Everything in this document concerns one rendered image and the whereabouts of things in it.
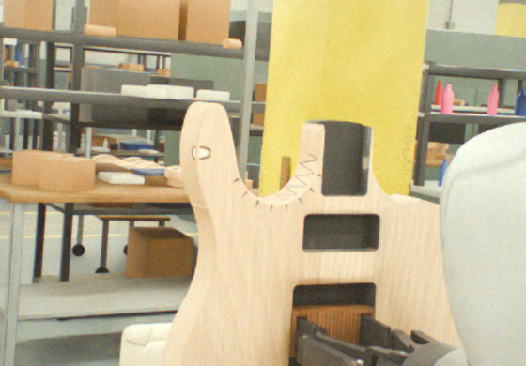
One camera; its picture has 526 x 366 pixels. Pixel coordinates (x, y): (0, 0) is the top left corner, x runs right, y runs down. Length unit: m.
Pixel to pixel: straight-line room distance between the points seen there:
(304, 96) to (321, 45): 0.13
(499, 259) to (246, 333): 0.39
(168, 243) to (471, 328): 5.63
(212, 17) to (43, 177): 1.86
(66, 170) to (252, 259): 3.95
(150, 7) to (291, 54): 3.79
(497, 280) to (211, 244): 0.37
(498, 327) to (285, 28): 1.80
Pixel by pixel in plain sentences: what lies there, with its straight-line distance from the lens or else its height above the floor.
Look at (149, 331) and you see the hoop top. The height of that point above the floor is 1.21.
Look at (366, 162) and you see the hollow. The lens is 1.05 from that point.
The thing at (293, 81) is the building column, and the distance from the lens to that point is 2.39.
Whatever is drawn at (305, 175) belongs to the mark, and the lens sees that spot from 1.03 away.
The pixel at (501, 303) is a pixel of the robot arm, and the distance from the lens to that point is 0.70.
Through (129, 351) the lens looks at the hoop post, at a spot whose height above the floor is 1.18.
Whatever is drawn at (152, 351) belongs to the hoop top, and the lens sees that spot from 1.30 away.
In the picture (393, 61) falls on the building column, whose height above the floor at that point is 1.61.
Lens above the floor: 1.57
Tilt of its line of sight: 6 degrees down
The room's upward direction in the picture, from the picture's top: 4 degrees clockwise
